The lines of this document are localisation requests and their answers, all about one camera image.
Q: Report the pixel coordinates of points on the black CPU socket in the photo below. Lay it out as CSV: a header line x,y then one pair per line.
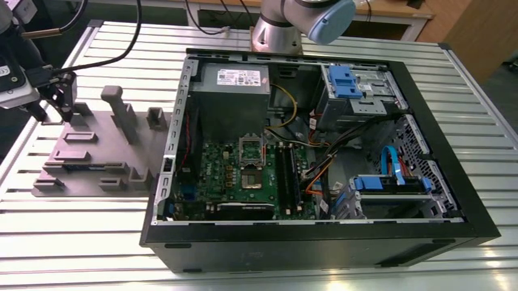
x,y
251,180

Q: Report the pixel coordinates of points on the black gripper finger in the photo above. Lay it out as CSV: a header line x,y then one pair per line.
x,y
39,112
67,97

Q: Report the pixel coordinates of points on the black graphics card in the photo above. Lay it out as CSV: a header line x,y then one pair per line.
x,y
243,212

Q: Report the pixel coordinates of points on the brown wooden cabinet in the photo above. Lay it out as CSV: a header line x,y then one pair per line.
x,y
477,36

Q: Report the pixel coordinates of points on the grey power supply unit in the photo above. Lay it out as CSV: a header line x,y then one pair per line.
x,y
226,106

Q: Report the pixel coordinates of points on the wooden desk white frame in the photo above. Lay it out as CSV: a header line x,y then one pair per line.
x,y
404,12

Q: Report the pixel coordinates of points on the grey plastic parts rack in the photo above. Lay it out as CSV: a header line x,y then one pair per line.
x,y
104,145

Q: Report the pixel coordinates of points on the silver optical drive cage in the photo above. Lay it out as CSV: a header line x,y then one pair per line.
x,y
363,106

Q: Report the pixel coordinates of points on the blue plastic drive latch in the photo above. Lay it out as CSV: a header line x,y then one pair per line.
x,y
343,82

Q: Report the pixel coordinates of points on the hard disk in blue carrier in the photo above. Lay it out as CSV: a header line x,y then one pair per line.
x,y
368,183

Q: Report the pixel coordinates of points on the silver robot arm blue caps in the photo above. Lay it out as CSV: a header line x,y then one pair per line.
x,y
279,33

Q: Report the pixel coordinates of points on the black open PC case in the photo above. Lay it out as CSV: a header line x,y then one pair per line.
x,y
283,242

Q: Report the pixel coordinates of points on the loose RAM stick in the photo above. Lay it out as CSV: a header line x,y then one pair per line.
x,y
87,167

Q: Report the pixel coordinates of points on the black office chair base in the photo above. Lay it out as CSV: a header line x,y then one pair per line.
x,y
513,64

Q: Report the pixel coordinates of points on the silver disk bay cage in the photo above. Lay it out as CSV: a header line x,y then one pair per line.
x,y
398,197

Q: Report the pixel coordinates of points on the black RAM slot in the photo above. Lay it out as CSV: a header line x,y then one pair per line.
x,y
294,175
283,175

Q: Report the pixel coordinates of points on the green motherboard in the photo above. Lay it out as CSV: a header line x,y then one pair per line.
x,y
218,175

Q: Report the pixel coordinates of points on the blue motherboard connector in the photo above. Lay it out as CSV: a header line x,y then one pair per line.
x,y
189,192

